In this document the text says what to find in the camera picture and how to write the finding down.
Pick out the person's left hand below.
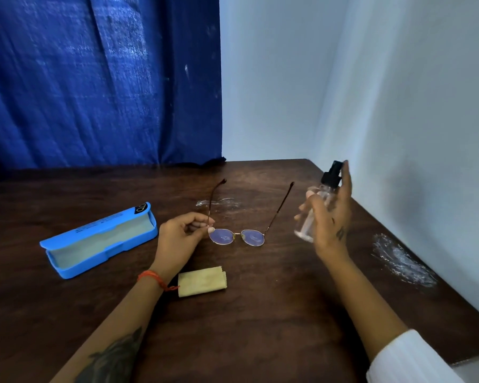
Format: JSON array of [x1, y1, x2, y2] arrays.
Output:
[[151, 212, 216, 279]]

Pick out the person's right hand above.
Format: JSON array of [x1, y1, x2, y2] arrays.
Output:
[[294, 160, 353, 264]]

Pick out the gold round frame eyeglasses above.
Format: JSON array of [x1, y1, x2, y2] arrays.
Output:
[[205, 178, 295, 248]]

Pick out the clear spray bottle black nozzle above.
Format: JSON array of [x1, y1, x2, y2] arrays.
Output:
[[294, 160, 344, 243]]

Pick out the person's right forearm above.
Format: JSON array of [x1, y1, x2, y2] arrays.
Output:
[[317, 254, 410, 365]]

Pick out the person's left forearm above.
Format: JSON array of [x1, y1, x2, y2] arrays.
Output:
[[50, 273, 173, 383]]

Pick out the small clear plastic wrap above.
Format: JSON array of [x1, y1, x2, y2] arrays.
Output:
[[196, 197, 241, 214]]

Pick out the yellow cleaning cloth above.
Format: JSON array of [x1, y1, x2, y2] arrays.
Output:
[[177, 266, 228, 298]]

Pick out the blue eyeglasses case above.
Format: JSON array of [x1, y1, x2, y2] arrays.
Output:
[[39, 202, 159, 280]]

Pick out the blue fabric curtain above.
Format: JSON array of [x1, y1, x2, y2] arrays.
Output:
[[0, 0, 227, 192]]

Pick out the large clear plastic wrap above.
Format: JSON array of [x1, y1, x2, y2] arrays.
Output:
[[371, 234, 439, 288]]

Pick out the white sleeve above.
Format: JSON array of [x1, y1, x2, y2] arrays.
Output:
[[366, 329, 458, 383]]

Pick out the red thread bracelet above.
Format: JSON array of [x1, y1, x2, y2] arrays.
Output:
[[138, 270, 179, 292]]

